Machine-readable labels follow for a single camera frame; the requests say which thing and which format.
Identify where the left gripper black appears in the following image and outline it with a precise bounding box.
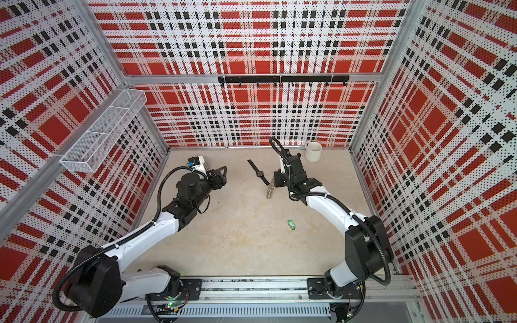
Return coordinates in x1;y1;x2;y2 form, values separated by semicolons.
192;166;228;210

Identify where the green key tag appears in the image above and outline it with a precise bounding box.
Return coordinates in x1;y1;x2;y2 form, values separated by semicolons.
288;219;296;230

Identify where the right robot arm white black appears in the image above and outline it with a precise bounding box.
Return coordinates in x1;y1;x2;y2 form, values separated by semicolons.
273;154;394;298

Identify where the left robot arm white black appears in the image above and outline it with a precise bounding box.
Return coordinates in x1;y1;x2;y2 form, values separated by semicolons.
52;166;228;318

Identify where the black wrist watch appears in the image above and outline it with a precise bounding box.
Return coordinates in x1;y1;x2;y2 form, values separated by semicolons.
248;160;270;187

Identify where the white ceramic mug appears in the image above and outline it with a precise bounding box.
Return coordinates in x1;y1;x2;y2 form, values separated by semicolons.
304;141;323;162

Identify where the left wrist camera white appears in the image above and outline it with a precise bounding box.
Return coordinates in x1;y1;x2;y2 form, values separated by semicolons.
187;156;207;173

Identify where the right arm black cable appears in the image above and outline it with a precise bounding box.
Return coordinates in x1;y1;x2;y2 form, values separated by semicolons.
268;136;393;287

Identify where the black hook rail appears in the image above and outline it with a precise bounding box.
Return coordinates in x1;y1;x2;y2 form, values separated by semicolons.
218;75;350;86

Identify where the white wire mesh basket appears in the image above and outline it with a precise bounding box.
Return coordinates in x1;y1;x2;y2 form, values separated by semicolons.
60;88;147;173

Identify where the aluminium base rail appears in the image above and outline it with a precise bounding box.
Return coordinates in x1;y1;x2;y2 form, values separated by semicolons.
98;275;425;322

